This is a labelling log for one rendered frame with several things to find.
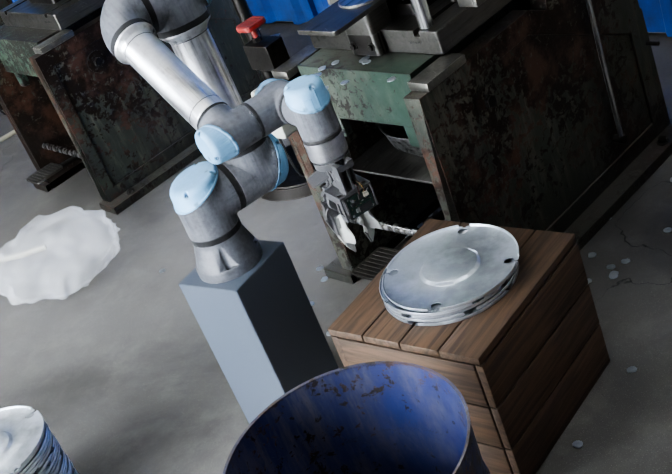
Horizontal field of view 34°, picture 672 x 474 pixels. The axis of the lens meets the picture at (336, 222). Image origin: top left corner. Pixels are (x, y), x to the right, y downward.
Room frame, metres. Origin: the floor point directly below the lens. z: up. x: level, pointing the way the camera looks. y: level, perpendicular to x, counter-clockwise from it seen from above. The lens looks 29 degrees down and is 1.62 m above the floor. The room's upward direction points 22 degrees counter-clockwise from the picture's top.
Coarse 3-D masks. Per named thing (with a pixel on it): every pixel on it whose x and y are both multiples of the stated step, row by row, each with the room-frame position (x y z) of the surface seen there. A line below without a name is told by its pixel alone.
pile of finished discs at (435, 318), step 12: (516, 276) 1.83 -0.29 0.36; (504, 288) 1.79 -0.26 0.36; (384, 300) 1.89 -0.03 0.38; (480, 300) 1.76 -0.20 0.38; (492, 300) 1.77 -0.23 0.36; (396, 312) 1.84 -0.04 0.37; (408, 312) 1.81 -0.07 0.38; (420, 312) 1.80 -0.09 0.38; (432, 312) 1.79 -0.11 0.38; (444, 312) 1.77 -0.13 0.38; (456, 312) 1.77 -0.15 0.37; (468, 312) 1.77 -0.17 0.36; (480, 312) 1.76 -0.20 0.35; (420, 324) 1.80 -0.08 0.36; (432, 324) 1.78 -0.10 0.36; (444, 324) 1.77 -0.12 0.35
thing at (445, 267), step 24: (432, 240) 2.03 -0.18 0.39; (456, 240) 1.99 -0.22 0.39; (480, 240) 1.95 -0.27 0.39; (504, 240) 1.92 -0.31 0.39; (408, 264) 1.97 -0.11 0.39; (432, 264) 1.93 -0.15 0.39; (456, 264) 1.89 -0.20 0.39; (480, 264) 1.87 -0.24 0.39; (504, 264) 1.84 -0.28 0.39; (384, 288) 1.92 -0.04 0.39; (408, 288) 1.89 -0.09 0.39; (432, 288) 1.85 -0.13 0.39; (456, 288) 1.82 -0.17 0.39; (480, 288) 1.79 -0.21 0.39
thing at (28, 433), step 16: (0, 416) 2.25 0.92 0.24; (16, 416) 2.22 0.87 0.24; (32, 416) 2.20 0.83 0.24; (0, 432) 2.18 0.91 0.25; (16, 432) 2.16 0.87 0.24; (32, 432) 2.13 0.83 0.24; (0, 448) 2.11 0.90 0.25; (16, 448) 2.10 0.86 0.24; (32, 448) 2.07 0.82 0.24; (0, 464) 2.06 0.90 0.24
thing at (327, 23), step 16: (352, 0) 2.52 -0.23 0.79; (368, 0) 2.47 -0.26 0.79; (384, 0) 2.47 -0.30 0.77; (320, 16) 2.51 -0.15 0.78; (336, 16) 2.47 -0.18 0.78; (352, 16) 2.43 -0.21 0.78; (368, 16) 2.46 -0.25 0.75; (384, 16) 2.49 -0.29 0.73; (304, 32) 2.46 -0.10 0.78; (320, 32) 2.42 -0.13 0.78; (336, 32) 2.38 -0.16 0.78; (352, 32) 2.51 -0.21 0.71; (368, 32) 2.47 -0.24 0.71; (352, 48) 2.52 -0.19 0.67; (368, 48) 2.47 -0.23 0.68; (384, 48) 2.47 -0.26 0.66
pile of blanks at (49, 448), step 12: (48, 432) 2.14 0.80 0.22; (48, 444) 2.11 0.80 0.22; (36, 456) 2.06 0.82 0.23; (48, 456) 2.10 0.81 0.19; (60, 456) 2.12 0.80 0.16; (24, 468) 2.04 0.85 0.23; (36, 468) 2.04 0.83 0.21; (48, 468) 2.08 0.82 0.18; (60, 468) 2.11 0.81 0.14; (72, 468) 2.16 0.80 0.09
